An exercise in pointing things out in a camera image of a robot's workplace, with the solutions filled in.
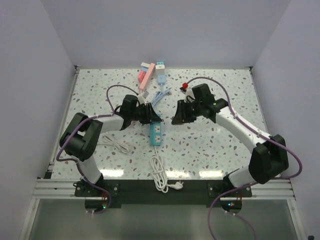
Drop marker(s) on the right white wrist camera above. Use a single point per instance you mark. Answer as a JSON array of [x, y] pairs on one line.
[[188, 93]]

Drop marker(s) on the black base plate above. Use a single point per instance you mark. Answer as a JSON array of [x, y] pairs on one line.
[[114, 193]]

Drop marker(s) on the blue power strip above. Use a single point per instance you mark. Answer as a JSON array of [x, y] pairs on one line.
[[161, 79]]

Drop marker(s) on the white charger cube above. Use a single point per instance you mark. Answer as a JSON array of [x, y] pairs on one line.
[[160, 69]]

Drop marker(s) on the pink power strip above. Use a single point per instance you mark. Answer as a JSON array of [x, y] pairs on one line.
[[147, 77]]

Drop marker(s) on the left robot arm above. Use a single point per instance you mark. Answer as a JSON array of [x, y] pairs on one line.
[[81, 136]]

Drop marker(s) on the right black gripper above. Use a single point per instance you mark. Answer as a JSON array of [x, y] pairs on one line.
[[181, 116]]

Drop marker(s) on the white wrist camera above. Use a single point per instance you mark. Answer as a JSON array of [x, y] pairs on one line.
[[142, 97], [188, 93]]

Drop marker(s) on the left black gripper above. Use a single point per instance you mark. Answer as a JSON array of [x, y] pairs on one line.
[[150, 116]]

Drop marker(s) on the red pink plug adapter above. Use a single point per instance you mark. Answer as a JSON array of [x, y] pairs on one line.
[[141, 76]]

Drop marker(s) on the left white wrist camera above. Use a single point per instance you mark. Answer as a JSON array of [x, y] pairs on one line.
[[142, 97]]

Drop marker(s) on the teal power strip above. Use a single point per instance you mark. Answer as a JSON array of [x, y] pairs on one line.
[[155, 134]]

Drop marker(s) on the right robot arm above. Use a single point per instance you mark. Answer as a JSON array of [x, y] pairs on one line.
[[268, 157]]

